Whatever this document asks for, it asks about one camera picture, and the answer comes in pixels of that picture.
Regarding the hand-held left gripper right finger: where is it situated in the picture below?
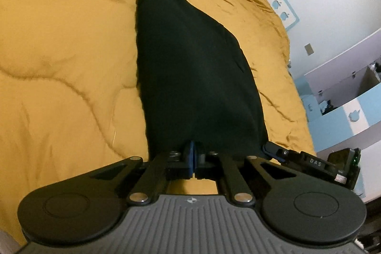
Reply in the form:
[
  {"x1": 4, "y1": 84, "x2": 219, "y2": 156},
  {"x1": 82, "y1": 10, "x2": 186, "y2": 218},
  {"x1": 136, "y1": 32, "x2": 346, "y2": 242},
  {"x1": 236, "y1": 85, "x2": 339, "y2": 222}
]
[{"x1": 193, "y1": 141, "x2": 302, "y2": 207}]

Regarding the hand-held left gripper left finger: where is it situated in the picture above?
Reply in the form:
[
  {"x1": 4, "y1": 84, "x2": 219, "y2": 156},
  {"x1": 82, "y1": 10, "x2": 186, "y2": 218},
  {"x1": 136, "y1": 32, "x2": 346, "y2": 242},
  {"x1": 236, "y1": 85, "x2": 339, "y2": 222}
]
[{"x1": 89, "y1": 141, "x2": 195, "y2": 207}]

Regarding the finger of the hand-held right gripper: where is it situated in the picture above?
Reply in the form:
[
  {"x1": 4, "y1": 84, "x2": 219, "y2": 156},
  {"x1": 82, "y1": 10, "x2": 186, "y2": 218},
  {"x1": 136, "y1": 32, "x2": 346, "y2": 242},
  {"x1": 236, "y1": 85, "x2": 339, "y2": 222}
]
[{"x1": 261, "y1": 141, "x2": 302, "y2": 167}]

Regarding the black garment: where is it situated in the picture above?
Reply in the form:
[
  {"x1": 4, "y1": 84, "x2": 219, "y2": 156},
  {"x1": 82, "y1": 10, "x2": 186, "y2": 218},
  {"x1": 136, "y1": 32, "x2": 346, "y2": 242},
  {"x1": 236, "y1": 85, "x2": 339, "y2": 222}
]
[{"x1": 135, "y1": 0, "x2": 269, "y2": 162}]

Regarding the white and blue cabinet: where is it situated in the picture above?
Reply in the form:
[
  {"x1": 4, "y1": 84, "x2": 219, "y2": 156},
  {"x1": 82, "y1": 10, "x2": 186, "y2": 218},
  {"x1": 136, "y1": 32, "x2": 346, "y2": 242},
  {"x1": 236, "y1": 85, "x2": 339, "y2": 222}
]
[{"x1": 293, "y1": 30, "x2": 381, "y2": 204}]

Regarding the yellow quilted blanket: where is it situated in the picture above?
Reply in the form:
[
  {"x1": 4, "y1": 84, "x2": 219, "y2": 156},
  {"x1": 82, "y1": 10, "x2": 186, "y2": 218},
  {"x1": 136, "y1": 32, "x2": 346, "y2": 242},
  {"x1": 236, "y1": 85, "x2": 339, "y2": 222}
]
[{"x1": 0, "y1": 0, "x2": 316, "y2": 246}]

